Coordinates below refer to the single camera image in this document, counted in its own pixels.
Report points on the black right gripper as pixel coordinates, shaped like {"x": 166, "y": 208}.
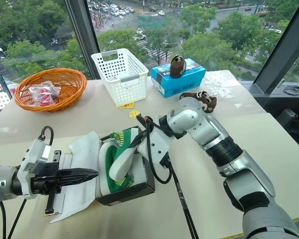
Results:
{"x": 143, "y": 122}

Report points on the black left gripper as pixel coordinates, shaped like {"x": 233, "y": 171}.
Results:
{"x": 43, "y": 185}

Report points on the green and white shoe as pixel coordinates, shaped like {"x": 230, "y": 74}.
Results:
{"x": 122, "y": 161}
{"x": 105, "y": 174}

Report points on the black shoebox with white lid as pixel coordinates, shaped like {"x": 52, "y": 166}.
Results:
{"x": 129, "y": 194}

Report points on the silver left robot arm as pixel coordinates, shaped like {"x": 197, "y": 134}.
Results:
{"x": 1, "y": 179}

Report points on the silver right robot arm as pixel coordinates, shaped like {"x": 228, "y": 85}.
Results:
{"x": 214, "y": 139}

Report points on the white tissue paper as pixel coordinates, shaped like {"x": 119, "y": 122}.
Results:
{"x": 86, "y": 152}

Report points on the small yellow tag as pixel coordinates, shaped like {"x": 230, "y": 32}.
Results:
{"x": 134, "y": 114}

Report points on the yellow card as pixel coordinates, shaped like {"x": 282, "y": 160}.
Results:
{"x": 128, "y": 105}

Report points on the white perforated plastic basket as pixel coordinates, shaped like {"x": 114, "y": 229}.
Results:
{"x": 124, "y": 92}

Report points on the blue cardboard box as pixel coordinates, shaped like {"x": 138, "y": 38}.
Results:
{"x": 174, "y": 84}

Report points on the small brown shoe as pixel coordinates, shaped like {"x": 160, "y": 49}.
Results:
{"x": 177, "y": 67}
{"x": 209, "y": 102}

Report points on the clear bag with red item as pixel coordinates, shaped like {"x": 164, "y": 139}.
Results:
{"x": 43, "y": 94}

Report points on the orange wicker basket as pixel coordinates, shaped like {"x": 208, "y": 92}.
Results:
{"x": 69, "y": 82}

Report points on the clear plastic bag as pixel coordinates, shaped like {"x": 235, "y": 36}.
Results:
{"x": 219, "y": 85}

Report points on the black box device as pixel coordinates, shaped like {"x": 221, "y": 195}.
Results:
{"x": 287, "y": 117}

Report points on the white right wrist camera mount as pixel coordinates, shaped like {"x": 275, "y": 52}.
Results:
{"x": 154, "y": 147}

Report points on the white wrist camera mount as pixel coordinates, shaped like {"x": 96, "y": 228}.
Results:
{"x": 154, "y": 147}
{"x": 32, "y": 159}

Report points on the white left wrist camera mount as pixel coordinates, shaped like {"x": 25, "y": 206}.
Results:
{"x": 32, "y": 159}

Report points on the dark window frame post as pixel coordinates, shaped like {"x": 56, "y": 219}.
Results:
{"x": 82, "y": 37}
{"x": 281, "y": 47}

